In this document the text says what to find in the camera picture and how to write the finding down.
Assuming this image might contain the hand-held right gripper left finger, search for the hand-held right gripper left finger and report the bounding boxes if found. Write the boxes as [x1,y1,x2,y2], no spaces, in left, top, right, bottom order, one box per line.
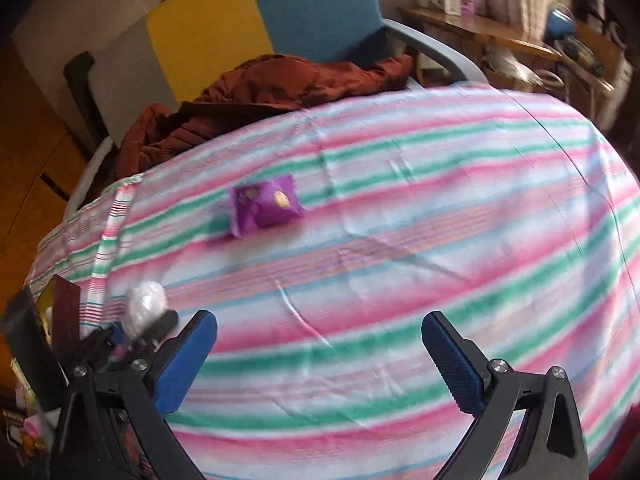
[50,310,219,480]

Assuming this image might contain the striped bed sheet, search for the striped bed sheet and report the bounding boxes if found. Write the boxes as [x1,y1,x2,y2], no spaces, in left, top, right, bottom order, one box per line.
[25,82,640,480]

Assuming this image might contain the purple snack packet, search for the purple snack packet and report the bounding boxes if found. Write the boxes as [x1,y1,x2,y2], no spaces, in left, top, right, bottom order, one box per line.
[227,174,307,238]

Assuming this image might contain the white plastic bag roll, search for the white plastic bag roll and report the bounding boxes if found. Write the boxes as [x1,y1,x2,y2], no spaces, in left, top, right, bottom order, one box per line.
[122,280,168,338]

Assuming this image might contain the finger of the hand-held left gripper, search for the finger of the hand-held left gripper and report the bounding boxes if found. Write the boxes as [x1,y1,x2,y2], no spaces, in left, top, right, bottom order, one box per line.
[142,310,180,344]
[81,326,122,367]

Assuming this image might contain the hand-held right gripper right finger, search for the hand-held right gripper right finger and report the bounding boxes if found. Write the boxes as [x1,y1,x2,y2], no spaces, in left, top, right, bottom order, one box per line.
[421,311,590,480]

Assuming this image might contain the reddish brown jacket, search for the reddish brown jacket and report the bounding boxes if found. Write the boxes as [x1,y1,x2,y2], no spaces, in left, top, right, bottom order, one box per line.
[114,52,415,186]

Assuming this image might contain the grey yellow blue chair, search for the grey yellow blue chair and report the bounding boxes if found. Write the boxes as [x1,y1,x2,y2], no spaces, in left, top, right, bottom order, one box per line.
[70,0,488,211]

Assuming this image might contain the wooden wardrobe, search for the wooden wardrobe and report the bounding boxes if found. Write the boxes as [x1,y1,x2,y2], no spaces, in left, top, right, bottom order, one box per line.
[0,45,101,286]

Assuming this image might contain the gold lined maroon box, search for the gold lined maroon box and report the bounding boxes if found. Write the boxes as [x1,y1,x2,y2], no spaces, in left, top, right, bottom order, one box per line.
[0,274,83,411]

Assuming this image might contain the wooden desk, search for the wooden desk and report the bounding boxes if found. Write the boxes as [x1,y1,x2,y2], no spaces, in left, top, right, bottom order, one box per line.
[397,6,631,106]

